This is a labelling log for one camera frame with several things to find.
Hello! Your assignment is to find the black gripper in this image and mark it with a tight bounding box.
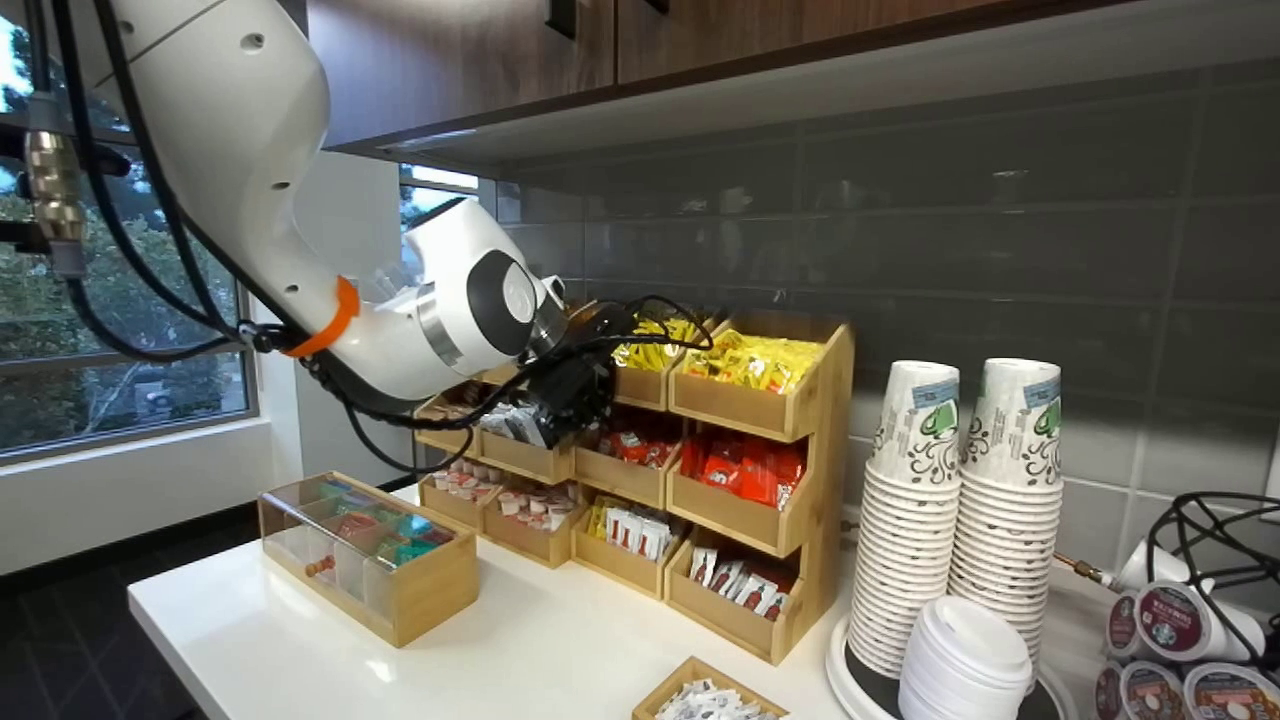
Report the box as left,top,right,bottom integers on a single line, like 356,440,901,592
528,349,618,440

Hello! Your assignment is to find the silver packet pile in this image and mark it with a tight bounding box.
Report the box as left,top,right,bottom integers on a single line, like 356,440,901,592
476,397,556,452

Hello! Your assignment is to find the gold packet pile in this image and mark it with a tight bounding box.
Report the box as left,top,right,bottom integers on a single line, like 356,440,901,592
611,313,711,382

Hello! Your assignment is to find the yellow packet pile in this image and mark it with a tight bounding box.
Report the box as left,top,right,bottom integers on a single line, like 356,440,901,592
685,323,826,400

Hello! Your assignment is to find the wooden shelf organizer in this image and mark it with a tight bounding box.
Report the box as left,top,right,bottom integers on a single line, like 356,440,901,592
406,313,861,667

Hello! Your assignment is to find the green tea bag pile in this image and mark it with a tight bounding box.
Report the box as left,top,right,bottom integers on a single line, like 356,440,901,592
375,518,450,571

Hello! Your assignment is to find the window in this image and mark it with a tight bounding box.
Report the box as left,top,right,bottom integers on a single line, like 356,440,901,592
397,161,487,277
0,11,263,470

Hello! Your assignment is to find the red tea bag pile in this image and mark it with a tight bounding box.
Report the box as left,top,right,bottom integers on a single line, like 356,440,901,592
328,510,391,551

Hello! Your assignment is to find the wooden tea box clear lid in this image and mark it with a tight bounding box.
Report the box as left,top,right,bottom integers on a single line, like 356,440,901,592
255,470,481,653

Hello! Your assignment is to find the small wooden tray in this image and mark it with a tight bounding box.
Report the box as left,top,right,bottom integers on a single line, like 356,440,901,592
629,653,790,720

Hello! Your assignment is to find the white striped sachet pile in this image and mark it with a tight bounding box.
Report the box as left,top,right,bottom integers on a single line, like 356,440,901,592
655,677,773,720

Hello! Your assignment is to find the wooden upper cabinet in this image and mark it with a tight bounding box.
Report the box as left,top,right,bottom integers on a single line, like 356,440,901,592
301,0,1280,175

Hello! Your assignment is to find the paper cup stack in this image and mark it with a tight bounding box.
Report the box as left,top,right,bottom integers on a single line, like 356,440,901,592
948,352,1067,614
845,356,964,683

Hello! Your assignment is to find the white lid stack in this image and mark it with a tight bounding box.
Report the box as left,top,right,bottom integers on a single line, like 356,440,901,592
897,592,1039,720

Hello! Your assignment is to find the brass metal fitting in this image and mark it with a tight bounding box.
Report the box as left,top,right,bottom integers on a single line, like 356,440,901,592
21,123,90,283

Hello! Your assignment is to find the coffee pod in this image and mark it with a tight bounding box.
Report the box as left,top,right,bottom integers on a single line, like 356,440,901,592
1180,659,1280,720
1103,592,1143,659
1117,656,1190,720
1092,659,1131,720
1131,580,1210,666

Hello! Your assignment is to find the orange arm strap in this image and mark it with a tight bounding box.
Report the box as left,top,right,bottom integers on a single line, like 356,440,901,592
286,277,368,362

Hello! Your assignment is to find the black wire pod rack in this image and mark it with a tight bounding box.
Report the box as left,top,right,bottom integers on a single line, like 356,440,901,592
1139,489,1280,674

